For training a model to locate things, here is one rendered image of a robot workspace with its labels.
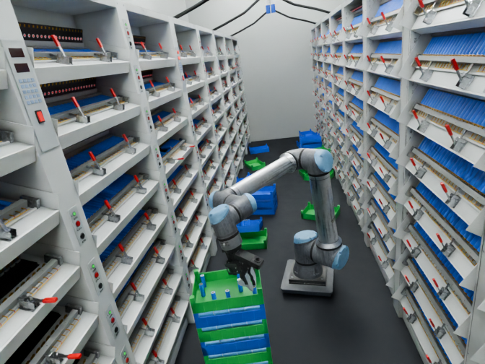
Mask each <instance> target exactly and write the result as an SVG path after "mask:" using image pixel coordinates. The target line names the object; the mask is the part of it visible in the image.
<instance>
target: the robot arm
mask: <svg viewBox="0 0 485 364"><path fill-rule="evenodd" d="M332 167H333V157H332V154H331V153H330V152H329V151H328V150H326V149H309V148H299V149H293V150H290V151H287V152H285V153H283V154H281V155H280V157H279V159H278V160H276V161H274V162H273V163H271V164H269V165H267V166H266V167H264V168H262V169H260V170H258V171H257V172H255V173H253V174H252V175H249V176H248V177H247V178H244V179H242V180H241V181H239V182H237V183H236V184H234V185H232V186H230V187H228V188H226V189H224V190H222V191H213V192H212V193H211V195H210V197H209V206H210V207H211V208H212V210H211V211H210V213H209V220H210V223H211V225H212V227H213V229H214V232H215V234H216V236H217V238H218V241H219V244H220V246H221V247H222V253H226V255H227V258H228V260H226V263H225V264H224V265H225V267H226V269H227V267H228V268H229V271H230V272H229V271H228V269H227V272H228V274H229V275H237V274H240V280H239V281H238V282H237V283H238V285H240V286H243V287H247V288H248V289H249V290H250V291H253V288H254V286H253V285H255V286H256V276H255V269H257V270H259V269H260V268H261V267H262V265H263V261H264V260H263V259H262V258H260V257H258V256H256V255H254V254H252V253H250V252H248V251H246V250H244V249H241V247H242V244H241V243H242V241H243V240H242V238H241V236H240V233H239V231H238V229H237V224H239V223H240V222H242V221H243V220H244V219H245V218H247V217H249V216H250V215H252V214H253V213H254V212H255V211H256V210H257V204H256V201H255V199H254V197H253V196H252V194H254V193H255V192H257V191H258V190H260V189H262V188H263V187H264V186H267V185H268V184H270V183H271V182H273V181H275V180H276V179H277V178H279V177H281V176H282V175H284V174H285V173H293V172H294V171H296V170H301V169H303V170H307V173H308V175H309V179H310V188H311V193H312V198H313V206H314V211H315V220H316V225H317V230H318V234H317V233H316V232H315V231H313V230H303V231H300V232H298V233H296V234H295V236H294V253H295V263H294V267H293V272H294V275H295V276H296V277H298V278H300V279H303V280H313V279H316V278H319V277H320V276H321V275H322V273H323V268H322V266H321V265H324V266H327V267H330V268H332V269H337V270H340V269H342V268H343V267H344V266H345V265H346V263H347V261H348V258H349V247H348V246H345V245H343V244H342V239H341V237H339V236H338V233H337V227H336V216H335V211H334V205H333V194H332V188H331V178H330V171H331V169H332ZM251 281H252V282H251ZM252 283H253V284H252Z"/></svg>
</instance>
